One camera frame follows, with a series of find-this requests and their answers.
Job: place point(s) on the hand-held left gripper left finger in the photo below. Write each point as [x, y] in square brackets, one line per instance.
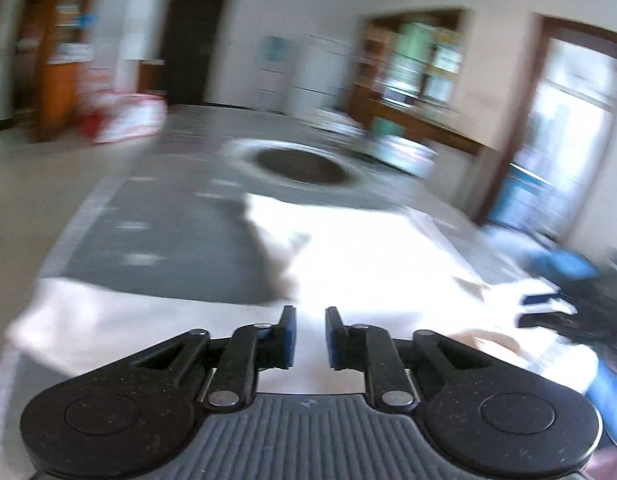
[288, 340]

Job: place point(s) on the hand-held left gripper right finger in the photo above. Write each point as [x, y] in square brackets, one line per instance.
[333, 342]

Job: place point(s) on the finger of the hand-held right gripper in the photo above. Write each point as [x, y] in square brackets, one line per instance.
[541, 299]
[546, 320]

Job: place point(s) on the white garment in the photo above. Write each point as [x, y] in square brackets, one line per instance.
[363, 260]

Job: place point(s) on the person's right forearm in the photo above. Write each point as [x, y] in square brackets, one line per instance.
[611, 400]

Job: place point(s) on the grey star-patterned table cover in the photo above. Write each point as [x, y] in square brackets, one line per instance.
[163, 210]

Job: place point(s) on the tissue pack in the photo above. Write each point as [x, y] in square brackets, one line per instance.
[408, 155]

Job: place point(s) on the dark wooden side table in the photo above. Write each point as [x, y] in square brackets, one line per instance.
[428, 127]

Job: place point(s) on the crumpled patterned cloth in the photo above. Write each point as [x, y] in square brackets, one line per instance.
[336, 122]

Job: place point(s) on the white refrigerator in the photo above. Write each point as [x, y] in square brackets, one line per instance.
[316, 75]

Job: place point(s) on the water dispenser with blue bottle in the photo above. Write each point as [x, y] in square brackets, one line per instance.
[274, 52]

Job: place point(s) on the dark wooden door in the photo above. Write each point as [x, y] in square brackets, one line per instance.
[191, 45]

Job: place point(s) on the wooden arched display cabinet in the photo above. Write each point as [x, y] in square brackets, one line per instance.
[58, 95]

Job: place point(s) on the wooden door frame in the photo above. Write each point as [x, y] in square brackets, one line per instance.
[508, 125]

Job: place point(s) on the wooden wall shelf cabinet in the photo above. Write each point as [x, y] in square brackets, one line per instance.
[413, 60]

